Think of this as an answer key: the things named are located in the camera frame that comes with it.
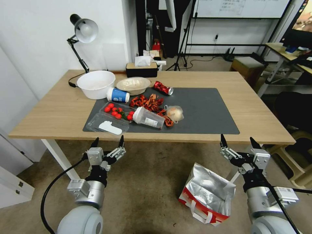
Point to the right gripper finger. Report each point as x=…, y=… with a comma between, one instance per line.
x=229, y=153
x=255, y=144

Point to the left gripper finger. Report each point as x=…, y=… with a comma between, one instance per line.
x=117, y=152
x=95, y=143

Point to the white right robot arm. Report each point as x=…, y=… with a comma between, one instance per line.
x=262, y=202

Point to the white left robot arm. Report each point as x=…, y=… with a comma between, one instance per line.
x=80, y=219

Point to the red silver food delivery bag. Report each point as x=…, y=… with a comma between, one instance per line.
x=207, y=187

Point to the clear bag with food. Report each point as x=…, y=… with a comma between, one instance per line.
x=174, y=113

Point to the clear plastic clamshell container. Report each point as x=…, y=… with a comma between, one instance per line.
x=97, y=123

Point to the white paper label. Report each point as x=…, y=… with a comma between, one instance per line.
x=109, y=126

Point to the beige plastic stool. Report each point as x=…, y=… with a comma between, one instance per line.
x=297, y=158

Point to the clear plastic shaker cup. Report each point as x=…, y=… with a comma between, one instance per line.
x=148, y=118

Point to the grey desk mat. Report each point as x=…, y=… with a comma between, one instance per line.
x=207, y=109

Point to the black office chair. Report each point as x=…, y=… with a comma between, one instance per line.
x=293, y=109

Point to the blue white paper cup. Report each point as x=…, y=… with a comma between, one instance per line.
x=118, y=95

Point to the red crayfish shell pile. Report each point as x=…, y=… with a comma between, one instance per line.
x=146, y=102

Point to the large white bowl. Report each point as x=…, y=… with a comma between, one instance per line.
x=95, y=84

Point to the red crayfish shell piece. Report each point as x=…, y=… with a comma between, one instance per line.
x=168, y=122

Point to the beige paper bowl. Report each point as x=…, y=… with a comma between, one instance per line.
x=132, y=85

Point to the brown cardboard box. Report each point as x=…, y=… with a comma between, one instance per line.
x=247, y=67

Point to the crushed red can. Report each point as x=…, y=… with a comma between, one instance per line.
x=162, y=87

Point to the black wooden-lid tissue box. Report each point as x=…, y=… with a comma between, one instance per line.
x=141, y=70

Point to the white cabinet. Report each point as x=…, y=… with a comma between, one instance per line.
x=12, y=187

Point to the black router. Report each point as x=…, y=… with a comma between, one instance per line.
x=229, y=54

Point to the white tissue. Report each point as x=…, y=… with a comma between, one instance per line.
x=142, y=61

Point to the black tripod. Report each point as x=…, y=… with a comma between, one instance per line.
x=180, y=56

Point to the black desk lamp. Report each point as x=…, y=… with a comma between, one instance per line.
x=86, y=30

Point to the red fire extinguisher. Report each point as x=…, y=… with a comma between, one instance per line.
x=156, y=45

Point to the black monitor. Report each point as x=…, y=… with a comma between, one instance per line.
x=301, y=29

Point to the whiteboard on black stand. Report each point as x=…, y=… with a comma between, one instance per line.
x=243, y=8

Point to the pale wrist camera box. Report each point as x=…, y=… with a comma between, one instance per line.
x=95, y=156
x=262, y=158

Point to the wooden desk white frame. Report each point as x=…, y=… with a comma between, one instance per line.
x=275, y=52

